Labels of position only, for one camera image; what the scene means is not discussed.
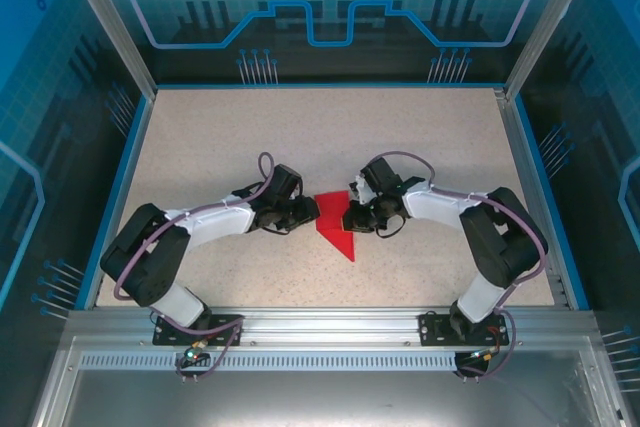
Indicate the wide aluminium frame rail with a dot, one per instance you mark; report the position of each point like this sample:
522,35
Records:
325,324

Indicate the aluminium side rail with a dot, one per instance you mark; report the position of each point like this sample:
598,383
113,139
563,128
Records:
522,157

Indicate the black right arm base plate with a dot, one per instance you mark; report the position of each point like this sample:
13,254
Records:
430,329

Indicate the blue printed panel with gear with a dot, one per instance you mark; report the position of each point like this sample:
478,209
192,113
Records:
325,67

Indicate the aluminium frame post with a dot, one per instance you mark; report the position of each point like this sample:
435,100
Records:
118,32
548,22

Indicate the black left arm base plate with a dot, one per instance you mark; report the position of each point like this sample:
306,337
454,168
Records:
165,324

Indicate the grey sheet metal panel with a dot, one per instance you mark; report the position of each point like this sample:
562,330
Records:
325,402

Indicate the blue printed side panel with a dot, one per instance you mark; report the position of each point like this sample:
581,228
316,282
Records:
600,147
40,147

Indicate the red paper sheet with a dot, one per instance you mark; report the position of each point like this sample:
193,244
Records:
332,212

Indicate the blue table border strip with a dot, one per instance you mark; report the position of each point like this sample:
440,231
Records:
325,85
120,197
548,197

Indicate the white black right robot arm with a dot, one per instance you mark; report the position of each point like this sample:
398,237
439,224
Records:
500,242

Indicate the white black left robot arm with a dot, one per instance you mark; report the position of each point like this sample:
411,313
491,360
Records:
145,257

